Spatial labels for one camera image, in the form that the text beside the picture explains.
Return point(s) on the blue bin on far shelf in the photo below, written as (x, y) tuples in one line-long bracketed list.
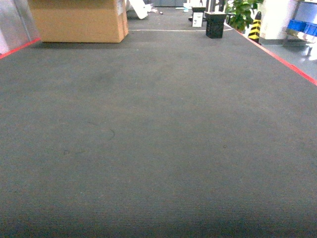
[(301, 26)]

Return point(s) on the white sign board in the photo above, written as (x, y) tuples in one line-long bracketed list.
[(197, 19)]

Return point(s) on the white foam piece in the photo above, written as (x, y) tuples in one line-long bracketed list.
[(139, 7)]

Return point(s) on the black crate on floor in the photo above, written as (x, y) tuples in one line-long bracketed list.
[(215, 24)]

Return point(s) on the yellow black striped bollard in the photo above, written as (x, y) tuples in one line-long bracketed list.
[(254, 33)]

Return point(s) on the green potted plant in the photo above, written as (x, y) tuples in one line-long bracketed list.
[(239, 13)]

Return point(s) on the large cardboard box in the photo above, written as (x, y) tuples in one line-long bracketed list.
[(80, 21)]

